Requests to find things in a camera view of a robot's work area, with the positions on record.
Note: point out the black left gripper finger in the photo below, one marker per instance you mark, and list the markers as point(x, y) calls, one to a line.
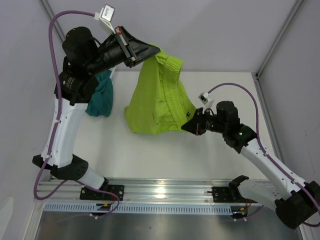
point(133, 48)
point(141, 57)

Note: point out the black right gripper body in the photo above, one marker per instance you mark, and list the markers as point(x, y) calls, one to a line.
point(207, 122)

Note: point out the teal shorts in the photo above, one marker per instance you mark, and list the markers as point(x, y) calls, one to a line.
point(101, 103)

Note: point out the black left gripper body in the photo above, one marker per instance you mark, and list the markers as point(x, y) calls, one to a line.
point(108, 56)

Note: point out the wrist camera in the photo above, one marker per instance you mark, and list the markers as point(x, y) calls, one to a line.
point(207, 101)
point(104, 17)

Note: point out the lime green shorts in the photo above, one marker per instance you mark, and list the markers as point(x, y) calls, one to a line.
point(159, 102)

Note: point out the right aluminium corner post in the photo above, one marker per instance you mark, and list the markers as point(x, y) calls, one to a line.
point(285, 27)

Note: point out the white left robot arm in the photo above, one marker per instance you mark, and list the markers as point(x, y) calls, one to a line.
point(84, 60)

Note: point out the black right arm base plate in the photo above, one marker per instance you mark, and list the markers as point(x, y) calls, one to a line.
point(226, 194)

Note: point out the slotted grey cable duct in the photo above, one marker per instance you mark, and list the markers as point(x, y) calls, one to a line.
point(139, 208)

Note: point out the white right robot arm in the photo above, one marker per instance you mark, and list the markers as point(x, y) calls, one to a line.
point(292, 198)

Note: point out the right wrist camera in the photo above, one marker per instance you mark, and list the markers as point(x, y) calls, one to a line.
point(207, 101)

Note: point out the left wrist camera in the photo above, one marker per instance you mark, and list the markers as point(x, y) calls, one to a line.
point(104, 17)

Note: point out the aluminium corner post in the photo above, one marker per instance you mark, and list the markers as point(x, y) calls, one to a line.
point(285, 27)
point(48, 11)

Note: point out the left aluminium corner post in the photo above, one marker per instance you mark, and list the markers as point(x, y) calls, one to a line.
point(48, 11)

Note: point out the white plastic basket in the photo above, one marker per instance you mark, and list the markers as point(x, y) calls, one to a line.
point(112, 72)

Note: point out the aluminium mounting rail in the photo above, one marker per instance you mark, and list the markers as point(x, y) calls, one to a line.
point(154, 191)

